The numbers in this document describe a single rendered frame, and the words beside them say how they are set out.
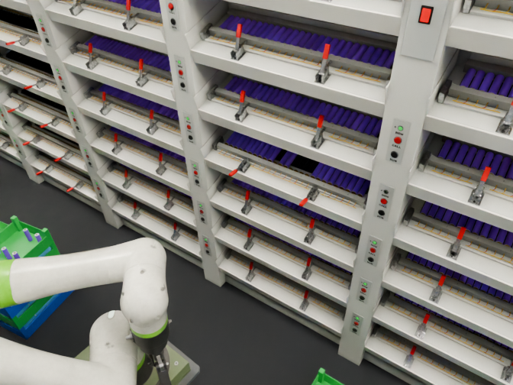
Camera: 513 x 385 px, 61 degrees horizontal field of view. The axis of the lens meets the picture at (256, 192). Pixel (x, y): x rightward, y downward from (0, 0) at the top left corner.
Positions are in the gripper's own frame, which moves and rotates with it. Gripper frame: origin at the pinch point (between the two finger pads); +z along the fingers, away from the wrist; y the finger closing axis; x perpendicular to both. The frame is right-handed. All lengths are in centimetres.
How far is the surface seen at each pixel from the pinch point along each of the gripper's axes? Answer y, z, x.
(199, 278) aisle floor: -62, 47, 33
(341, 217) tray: -8, -30, 62
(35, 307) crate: -72, 41, -37
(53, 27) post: -117, -58, 1
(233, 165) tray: -45, -30, 43
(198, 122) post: -55, -43, 34
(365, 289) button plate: 4, -5, 69
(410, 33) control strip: -1, -89, 63
